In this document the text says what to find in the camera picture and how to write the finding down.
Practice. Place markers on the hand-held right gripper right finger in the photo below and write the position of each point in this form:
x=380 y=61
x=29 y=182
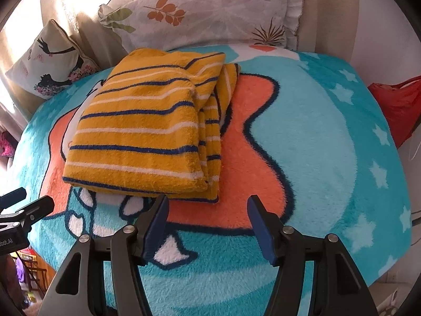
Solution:
x=263 y=237

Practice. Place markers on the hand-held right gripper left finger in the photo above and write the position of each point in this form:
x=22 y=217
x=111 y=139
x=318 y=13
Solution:
x=156 y=233

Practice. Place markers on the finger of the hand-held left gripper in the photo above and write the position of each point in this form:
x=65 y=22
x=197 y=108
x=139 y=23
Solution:
x=13 y=197
x=36 y=209

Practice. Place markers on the yellow striped towel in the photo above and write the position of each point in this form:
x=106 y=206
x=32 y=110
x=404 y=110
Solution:
x=138 y=131

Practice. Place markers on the dark wooden chair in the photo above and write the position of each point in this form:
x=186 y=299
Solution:
x=34 y=276

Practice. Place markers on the pink cloth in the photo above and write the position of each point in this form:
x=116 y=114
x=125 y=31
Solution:
x=6 y=144

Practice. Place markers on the blue star printed blanket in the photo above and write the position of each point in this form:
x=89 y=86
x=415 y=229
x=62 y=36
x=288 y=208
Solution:
x=312 y=171

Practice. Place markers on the small figure print cushion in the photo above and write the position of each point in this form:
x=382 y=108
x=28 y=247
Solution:
x=49 y=62

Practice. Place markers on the red bag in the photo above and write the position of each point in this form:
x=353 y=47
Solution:
x=401 y=105

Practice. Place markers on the floral ruffled pillow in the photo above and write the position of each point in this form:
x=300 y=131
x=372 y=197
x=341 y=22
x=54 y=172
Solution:
x=213 y=16

